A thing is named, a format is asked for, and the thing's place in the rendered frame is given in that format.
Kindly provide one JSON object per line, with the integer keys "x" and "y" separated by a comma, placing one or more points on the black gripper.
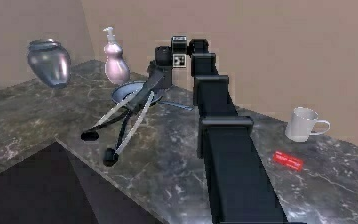
{"x": 162, "y": 66}

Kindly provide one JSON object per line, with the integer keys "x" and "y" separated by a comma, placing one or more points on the dark marble kitchen counter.
{"x": 153, "y": 150}

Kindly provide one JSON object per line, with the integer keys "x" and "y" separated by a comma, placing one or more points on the shiny grey vase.
{"x": 49, "y": 63}

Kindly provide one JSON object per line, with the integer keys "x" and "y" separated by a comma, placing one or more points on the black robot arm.
{"x": 233, "y": 160}

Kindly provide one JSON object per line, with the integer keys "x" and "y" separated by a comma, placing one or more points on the pink soap dispenser bottle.
{"x": 115, "y": 60}

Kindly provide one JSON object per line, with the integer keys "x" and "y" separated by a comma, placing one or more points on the red flat card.
{"x": 288, "y": 160}

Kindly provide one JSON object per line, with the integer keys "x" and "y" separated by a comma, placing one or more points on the blue grey pan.
{"x": 137, "y": 95}

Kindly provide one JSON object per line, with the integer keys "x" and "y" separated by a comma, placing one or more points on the white mug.
{"x": 303, "y": 125}

